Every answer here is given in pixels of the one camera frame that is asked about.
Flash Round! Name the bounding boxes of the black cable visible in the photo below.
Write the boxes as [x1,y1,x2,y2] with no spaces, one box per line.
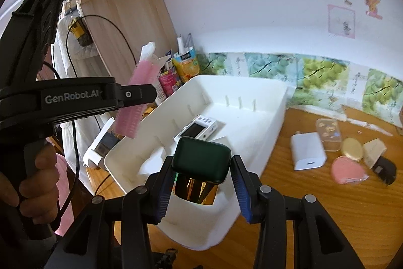
[55,15,139,219]

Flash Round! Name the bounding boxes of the pink hair roller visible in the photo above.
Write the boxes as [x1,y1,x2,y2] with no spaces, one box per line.
[113,41,159,140]

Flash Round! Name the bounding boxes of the black power adapter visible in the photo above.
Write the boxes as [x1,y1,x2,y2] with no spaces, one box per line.
[373,156,397,186]

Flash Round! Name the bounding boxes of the beige power adapter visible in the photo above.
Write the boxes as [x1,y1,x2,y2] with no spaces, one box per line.
[363,138,387,169]

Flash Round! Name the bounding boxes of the white handheld game console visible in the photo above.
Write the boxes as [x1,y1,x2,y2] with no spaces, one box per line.
[173,114,218,141]

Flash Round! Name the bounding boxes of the white plastic storage bin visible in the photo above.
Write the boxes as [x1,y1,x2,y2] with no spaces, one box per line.
[104,74,288,251]

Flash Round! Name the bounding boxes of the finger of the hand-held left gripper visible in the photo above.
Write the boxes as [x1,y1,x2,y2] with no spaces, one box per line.
[118,84,157,109]

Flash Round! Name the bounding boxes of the yellow black small device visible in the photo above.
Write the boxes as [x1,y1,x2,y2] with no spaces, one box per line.
[68,18,93,47]

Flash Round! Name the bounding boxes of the white spray bottle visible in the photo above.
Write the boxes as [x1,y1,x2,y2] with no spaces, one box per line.
[154,81,168,105]

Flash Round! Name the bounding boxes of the orange cartoon wall sticker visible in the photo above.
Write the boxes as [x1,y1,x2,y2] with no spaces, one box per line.
[362,0,383,19]

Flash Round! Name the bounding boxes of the wooden desk hutch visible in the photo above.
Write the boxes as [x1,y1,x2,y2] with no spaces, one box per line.
[64,0,221,106]

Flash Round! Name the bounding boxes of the green gold perfume bottle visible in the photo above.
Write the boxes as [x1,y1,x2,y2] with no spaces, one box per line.
[172,137,232,206]

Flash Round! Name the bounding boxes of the orange juice carton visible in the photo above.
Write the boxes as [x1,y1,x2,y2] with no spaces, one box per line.
[173,47,200,83]

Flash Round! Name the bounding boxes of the white charger cube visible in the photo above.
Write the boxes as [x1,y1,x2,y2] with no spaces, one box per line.
[290,131,327,171]

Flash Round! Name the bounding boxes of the white plastic nozzle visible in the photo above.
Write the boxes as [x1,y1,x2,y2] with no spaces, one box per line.
[139,145,172,176]

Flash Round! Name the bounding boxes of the person's left hand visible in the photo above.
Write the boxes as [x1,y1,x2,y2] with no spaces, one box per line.
[0,146,60,225]

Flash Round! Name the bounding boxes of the round gold compact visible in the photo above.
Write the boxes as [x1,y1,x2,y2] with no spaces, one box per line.
[341,137,364,160]

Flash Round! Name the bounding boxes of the pink square wall sticker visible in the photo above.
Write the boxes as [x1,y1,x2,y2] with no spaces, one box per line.
[327,4,356,39]

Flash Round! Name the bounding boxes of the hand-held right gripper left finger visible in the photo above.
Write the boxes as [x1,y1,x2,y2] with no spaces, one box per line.
[46,156,175,269]

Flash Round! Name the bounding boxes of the pink can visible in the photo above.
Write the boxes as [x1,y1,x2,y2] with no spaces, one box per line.
[158,69,183,96]

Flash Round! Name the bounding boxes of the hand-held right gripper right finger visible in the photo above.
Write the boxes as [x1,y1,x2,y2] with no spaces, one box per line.
[231,155,362,269]

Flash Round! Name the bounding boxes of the small clear plastic case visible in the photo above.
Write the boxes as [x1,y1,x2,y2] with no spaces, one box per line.
[316,118,343,152]

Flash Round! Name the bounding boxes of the pink correction tape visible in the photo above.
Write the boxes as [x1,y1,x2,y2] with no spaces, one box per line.
[331,156,370,185]

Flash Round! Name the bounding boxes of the grape print cardboard sheet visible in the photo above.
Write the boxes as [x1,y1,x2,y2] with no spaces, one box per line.
[197,51,351,121]
[346,66,403,131]

